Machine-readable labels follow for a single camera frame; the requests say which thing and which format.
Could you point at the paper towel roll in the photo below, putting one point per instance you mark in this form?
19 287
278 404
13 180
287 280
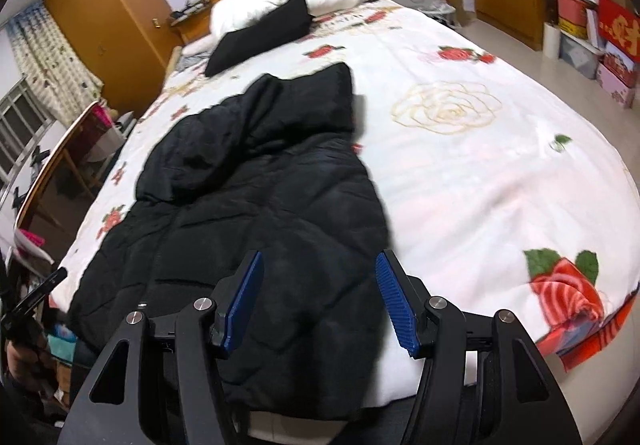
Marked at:
552 40

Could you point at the black puffer jacket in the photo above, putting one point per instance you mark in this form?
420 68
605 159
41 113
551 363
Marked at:
250 225

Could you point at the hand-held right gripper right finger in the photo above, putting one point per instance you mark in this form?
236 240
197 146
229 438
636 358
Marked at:
395 310

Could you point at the white basket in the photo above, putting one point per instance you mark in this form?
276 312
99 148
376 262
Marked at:
446 15

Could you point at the pink floral box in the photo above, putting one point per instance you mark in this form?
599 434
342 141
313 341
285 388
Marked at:
616 80

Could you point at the red plastic bin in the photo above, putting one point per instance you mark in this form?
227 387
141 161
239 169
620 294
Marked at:
572 7

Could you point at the white pillow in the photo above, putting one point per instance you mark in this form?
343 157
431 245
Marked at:
250 7

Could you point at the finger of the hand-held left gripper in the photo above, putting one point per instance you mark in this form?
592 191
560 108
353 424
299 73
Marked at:
42 290

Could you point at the patterned curtain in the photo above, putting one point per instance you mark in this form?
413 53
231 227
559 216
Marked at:
50 60

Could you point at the black pillow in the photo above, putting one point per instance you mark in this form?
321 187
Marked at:
260 40

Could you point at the white floral blanket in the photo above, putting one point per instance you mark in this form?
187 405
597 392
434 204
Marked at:
475 150

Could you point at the red gift box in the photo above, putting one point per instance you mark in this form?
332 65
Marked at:
620 27

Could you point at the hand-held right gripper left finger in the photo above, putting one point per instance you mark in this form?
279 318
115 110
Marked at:
245 300

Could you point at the wooden table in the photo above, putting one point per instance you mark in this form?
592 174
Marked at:
60 180

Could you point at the clear storage bin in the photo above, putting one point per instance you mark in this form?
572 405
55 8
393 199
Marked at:
579 56

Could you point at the cardboard box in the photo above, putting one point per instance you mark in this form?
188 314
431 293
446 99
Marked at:
452 2

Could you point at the window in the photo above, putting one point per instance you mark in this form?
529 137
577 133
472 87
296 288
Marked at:
20 130

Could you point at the person's left hand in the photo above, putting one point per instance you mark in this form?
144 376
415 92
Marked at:
25 365

